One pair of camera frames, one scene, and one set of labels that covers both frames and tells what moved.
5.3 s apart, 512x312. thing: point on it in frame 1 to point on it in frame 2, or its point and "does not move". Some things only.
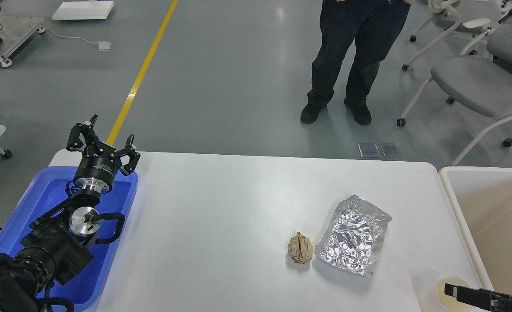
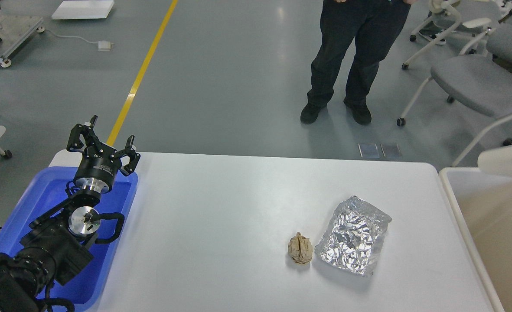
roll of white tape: x=449 y=302 to x=507 y=160
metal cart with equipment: x=0 y=37 does not move
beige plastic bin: x=495 y=206 does not move
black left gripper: x=98 y=168 does not move
